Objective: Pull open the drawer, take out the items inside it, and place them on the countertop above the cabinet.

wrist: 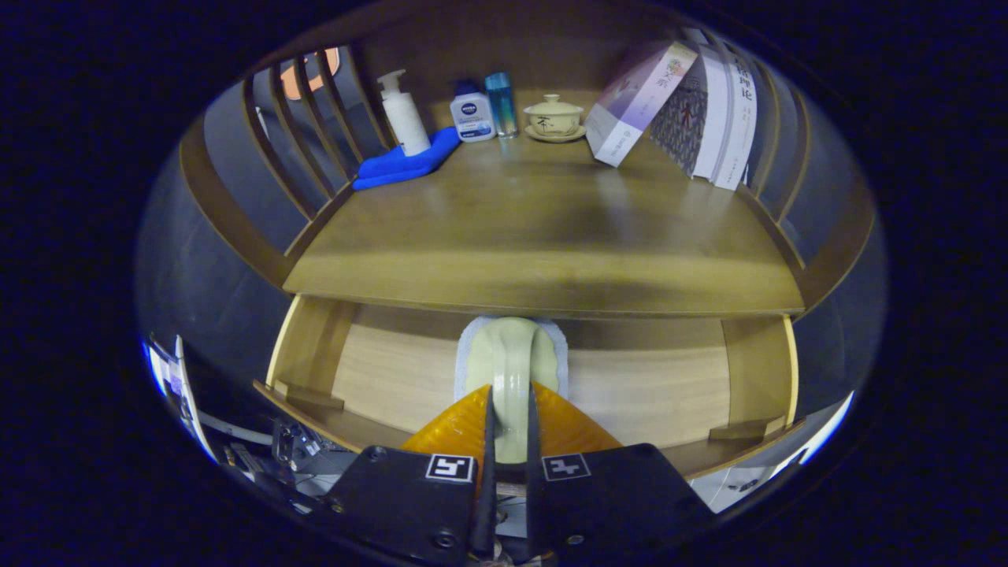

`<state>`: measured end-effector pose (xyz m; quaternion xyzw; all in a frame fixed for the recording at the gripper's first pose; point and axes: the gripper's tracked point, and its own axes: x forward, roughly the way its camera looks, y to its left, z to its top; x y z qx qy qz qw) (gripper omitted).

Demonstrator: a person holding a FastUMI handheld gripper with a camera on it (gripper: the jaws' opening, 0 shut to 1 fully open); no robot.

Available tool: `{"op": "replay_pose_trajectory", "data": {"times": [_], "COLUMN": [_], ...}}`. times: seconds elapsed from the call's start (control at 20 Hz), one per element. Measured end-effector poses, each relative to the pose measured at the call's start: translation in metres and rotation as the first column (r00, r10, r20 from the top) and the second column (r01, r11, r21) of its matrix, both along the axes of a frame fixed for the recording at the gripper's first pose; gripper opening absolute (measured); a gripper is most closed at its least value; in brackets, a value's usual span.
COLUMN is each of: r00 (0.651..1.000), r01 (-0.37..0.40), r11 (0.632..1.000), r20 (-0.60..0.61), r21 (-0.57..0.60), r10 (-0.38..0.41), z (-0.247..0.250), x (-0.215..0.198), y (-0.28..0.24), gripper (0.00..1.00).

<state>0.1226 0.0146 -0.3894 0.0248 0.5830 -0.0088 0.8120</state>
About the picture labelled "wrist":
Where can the dark floor equipment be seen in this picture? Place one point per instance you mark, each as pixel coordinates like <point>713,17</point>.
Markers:
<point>291,445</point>

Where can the patterned cover book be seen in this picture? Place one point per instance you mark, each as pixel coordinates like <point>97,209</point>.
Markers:
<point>681,118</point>

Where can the blue folded cloth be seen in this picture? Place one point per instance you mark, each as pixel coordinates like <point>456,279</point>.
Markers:
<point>402,164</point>

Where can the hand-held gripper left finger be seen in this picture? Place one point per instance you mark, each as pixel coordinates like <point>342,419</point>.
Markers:
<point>487,504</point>

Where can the purple white book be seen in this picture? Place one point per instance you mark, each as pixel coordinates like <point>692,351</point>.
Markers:
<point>630,110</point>

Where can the white lotion bottle blue cap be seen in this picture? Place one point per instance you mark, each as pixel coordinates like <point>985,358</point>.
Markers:
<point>472,114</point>

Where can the bright printed panel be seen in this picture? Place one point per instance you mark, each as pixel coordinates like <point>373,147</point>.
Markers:
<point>169,378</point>

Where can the wooden cabinet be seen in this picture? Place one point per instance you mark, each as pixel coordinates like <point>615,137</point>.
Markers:
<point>236,232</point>

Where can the cream lidded teacup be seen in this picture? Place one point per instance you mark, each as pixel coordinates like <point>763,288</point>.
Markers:
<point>554,118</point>

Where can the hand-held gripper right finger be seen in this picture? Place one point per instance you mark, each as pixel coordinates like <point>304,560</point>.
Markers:
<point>535,504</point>

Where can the wooden drawer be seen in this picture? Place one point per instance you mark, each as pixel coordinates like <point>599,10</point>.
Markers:
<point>654,386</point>

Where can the white pump bottle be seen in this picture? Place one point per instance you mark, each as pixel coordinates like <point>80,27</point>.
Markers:
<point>405,118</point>

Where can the blue glass bottle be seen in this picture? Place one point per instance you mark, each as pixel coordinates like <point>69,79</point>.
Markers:
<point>501,102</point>

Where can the wooden countertop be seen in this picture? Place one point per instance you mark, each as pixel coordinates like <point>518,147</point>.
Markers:
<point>535,228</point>

